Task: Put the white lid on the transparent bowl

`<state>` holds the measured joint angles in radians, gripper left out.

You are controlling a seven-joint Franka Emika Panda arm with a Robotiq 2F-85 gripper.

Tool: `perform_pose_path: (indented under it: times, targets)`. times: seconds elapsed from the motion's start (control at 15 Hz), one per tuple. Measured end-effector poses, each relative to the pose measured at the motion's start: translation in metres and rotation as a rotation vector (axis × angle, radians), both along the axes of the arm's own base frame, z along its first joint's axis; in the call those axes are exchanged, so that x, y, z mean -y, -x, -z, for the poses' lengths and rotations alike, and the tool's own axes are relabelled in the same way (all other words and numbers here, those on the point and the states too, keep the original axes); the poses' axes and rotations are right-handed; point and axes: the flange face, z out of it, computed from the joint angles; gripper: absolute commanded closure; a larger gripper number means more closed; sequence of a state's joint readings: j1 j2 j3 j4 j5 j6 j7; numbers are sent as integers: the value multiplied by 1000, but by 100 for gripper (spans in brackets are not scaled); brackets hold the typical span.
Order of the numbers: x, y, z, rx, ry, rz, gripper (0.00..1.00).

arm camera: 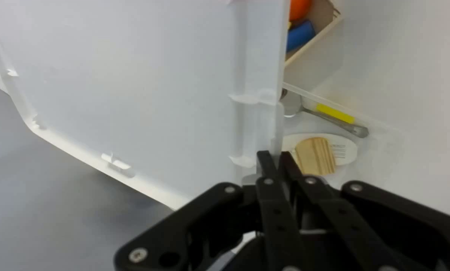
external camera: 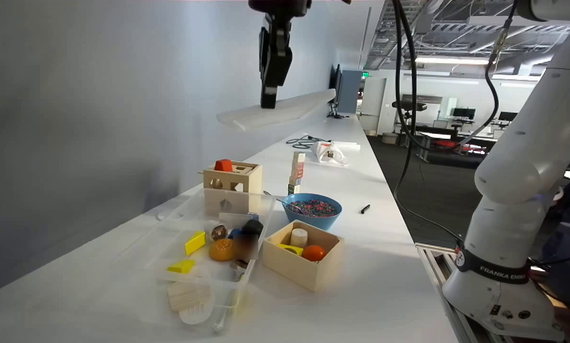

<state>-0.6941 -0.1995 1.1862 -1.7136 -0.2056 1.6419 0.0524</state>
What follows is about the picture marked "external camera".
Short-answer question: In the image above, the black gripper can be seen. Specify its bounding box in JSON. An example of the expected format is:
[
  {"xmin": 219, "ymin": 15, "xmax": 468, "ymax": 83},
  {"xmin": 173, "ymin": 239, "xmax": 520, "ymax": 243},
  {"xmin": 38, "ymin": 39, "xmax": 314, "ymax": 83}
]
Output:
[{"xmin": 247, "ymin": 0, "xmax": 312, "ymax": 110}]

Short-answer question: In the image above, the blue bowl with beads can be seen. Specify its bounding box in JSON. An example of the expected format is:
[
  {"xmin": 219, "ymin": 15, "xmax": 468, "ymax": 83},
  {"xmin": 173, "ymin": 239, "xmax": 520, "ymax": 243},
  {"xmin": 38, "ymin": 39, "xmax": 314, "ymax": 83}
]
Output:
[{"xmin": 280, "ymin": 192, "xmax": 344, "ymax": 232}]

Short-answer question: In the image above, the grey monitor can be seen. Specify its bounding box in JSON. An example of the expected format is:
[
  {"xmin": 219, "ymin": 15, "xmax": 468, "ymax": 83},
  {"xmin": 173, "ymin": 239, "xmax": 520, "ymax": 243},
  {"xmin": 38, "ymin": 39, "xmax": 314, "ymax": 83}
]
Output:
[{"xmin": 331, "ymin": 66, "xmax": 364, "ymax": 119}]

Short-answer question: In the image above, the printed paper sheet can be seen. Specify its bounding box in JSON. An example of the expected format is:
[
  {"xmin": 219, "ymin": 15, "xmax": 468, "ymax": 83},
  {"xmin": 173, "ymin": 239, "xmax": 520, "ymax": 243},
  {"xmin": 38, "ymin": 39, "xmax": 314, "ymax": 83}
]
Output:
[{"xmin": 283, "ymin": 133, "xmax": 331, "ymax": 152}]

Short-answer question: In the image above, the white and orange bottle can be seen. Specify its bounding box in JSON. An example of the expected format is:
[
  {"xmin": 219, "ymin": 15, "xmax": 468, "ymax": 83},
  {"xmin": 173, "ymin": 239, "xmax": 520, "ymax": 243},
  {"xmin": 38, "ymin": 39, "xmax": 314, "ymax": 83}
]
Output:
[{"xmin": 285, "ymin": 150, "xmax": 306, "ymax": 196}]

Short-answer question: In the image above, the clear plastic bag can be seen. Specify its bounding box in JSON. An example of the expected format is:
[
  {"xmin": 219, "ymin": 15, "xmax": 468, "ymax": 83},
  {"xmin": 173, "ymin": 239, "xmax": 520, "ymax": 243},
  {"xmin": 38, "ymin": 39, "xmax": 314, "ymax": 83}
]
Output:
[{"xmin": 312, "ymin": 138, "xmax": 362, "ymax": 167}]

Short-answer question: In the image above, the wooden shape sorter box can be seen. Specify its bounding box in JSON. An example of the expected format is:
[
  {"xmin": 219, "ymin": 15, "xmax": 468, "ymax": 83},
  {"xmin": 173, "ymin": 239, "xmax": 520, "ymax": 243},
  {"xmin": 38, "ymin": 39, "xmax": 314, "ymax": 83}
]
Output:
[{"xmin": 202, "ymin": 159, "xmax": 264, "ymax": 215}]

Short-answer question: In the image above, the black office stool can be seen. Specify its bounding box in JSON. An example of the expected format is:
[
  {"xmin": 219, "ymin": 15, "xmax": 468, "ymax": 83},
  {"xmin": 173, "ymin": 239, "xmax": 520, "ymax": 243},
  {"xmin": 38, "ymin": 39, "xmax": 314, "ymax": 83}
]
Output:
[{"xmin": 390, "ymin": 93, "xmax": 444, "ymax": 148}]

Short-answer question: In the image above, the black toy piece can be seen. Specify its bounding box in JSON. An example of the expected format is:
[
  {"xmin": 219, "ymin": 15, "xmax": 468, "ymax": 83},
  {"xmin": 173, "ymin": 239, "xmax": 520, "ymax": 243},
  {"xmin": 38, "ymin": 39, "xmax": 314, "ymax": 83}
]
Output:
[{"xmin": 240, "ymin": 217, "xmax": 264, "ymax": 243}]

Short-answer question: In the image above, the white wooden cylinder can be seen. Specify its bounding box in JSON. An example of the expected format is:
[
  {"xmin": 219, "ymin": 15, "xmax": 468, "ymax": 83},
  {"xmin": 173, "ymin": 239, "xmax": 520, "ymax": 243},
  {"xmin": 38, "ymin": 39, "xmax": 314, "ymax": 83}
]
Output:
[{"xmin": 289, "ymin": 226, "xmax": 308, "ymax": 247}]

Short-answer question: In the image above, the ceiling light strip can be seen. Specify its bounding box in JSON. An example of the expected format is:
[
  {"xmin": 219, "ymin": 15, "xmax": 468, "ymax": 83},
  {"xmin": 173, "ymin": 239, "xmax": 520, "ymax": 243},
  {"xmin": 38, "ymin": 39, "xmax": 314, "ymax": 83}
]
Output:
[{"xmin": 413, "ymin": 53, "xmax": 497, "ymax": 66}]

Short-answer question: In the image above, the yellow flat wooden piece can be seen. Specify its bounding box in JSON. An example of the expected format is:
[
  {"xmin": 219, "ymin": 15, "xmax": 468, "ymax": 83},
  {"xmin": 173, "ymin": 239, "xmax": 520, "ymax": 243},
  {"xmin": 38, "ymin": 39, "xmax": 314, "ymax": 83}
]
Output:
[{"xmin": 278, "ymin": 241, "xmax": 304, "ymax": 257}]

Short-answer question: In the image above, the dark brown toy piece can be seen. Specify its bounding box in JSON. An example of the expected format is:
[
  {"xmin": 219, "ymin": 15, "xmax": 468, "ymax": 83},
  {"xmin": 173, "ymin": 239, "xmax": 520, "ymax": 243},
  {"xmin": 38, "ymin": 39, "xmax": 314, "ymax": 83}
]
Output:
[{"xmin": 232, "ymin": 238, "xmax": 257, "ymax": 264}]

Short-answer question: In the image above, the orange ball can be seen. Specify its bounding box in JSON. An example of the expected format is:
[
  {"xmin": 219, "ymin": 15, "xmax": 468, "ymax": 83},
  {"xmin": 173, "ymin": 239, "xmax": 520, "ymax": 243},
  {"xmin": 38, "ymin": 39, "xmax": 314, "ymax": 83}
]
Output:
[{"xmin": 301, "ymin": 243, "xmax": 327, "ymax": 262}]

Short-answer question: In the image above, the orange round disc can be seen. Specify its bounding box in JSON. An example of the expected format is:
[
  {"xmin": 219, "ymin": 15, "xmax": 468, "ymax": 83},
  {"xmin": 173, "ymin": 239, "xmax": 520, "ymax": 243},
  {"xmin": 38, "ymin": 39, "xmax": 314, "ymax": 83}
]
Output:
[{"xmin": 207, "ymin": 238, "xmax": 238, "ymax": 264}]

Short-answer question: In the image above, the yellow rectangular block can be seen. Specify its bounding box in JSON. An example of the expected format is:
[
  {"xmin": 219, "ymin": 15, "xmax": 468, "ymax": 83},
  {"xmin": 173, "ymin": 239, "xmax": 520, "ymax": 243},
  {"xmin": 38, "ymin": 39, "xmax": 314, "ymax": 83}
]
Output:
[{"xmin": 181, "ymin": 230, "xmax": 207, "ymax": 257}]

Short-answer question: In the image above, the transparent plastic bin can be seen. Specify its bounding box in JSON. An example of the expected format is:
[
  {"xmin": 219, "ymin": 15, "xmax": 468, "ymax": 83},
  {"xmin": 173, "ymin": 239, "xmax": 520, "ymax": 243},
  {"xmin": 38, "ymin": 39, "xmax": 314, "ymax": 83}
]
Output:
[{"xmin": 114, "ymin": 188, "xmax": 280, "ymax": 339}]

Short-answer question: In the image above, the open wooden box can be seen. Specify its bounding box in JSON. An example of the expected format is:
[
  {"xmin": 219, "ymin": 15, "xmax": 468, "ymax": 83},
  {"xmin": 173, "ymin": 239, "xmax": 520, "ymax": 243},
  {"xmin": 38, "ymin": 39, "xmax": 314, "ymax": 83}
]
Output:
[{"xmin": 259, "ymin": 218, "xmax": 346, "ymax": 293}]

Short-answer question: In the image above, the yellow wedge block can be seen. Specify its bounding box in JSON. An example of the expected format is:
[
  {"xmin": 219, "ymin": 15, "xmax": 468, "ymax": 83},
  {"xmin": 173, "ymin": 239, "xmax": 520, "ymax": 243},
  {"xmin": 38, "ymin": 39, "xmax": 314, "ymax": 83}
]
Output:
[{"xmin": 165, "ymin": 257, "xmax": 196, "ymax": 276}]

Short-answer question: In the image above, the white round disc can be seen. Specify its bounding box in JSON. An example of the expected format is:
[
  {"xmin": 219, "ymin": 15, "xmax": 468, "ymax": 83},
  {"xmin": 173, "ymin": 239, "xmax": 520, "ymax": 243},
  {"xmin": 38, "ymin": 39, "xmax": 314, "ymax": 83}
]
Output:
[{"xmin": 177, "ymin": 302, "xmax": 215, "ymax": 327}]

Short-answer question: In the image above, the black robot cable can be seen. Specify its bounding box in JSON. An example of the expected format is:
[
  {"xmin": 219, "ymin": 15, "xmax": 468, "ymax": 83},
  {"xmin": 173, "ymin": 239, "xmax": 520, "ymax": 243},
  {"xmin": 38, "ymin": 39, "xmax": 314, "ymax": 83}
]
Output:
[{"xmin": 386, "ymin": 0, "xmax": 520, "ymax": 243}]

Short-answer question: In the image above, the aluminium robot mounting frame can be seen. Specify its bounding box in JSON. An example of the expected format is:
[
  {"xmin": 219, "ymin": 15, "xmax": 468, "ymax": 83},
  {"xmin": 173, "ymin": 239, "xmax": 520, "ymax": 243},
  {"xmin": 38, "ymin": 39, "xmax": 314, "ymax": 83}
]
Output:
[{"xmin": 415, "ymin": 243, "xmax": 470, "ymax": 343}]

